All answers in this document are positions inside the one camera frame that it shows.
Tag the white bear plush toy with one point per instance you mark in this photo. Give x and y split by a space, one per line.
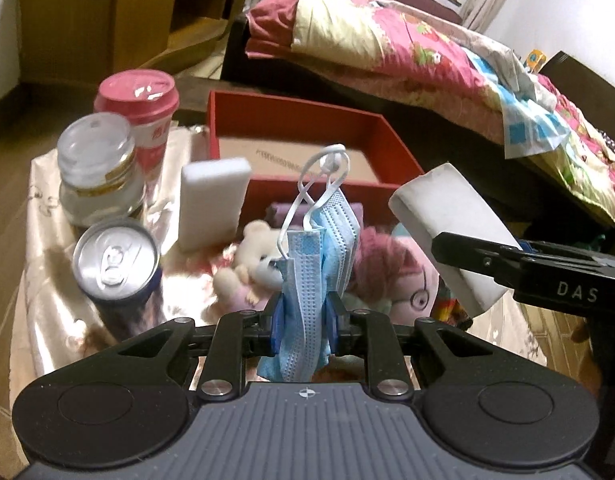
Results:
251 279

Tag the orange blue box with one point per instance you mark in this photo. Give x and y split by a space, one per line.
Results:
535 60

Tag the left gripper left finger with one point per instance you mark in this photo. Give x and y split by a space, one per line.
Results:
237 337

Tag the pink lidded drink cup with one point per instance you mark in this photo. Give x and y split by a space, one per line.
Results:
148 99

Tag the pink floral quilt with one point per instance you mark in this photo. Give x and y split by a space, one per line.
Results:
399 53

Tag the wooden cabinet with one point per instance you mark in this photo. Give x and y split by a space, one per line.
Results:
81 42

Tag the floral satin tablecloth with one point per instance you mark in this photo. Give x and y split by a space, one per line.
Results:
55 324

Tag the aluminium drink can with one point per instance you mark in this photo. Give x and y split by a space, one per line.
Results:
116 264

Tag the red cardboard box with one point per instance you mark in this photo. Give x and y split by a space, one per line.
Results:
277 135

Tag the white sponge block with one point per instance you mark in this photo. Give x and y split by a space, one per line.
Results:
212 194

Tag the clear glass jar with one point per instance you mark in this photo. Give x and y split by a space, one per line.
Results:
100 177

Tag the blue face mask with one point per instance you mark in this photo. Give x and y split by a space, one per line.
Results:
318 238

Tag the white foam block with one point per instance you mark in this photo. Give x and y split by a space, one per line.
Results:
442 200

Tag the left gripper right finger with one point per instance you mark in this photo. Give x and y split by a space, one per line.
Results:
370 336

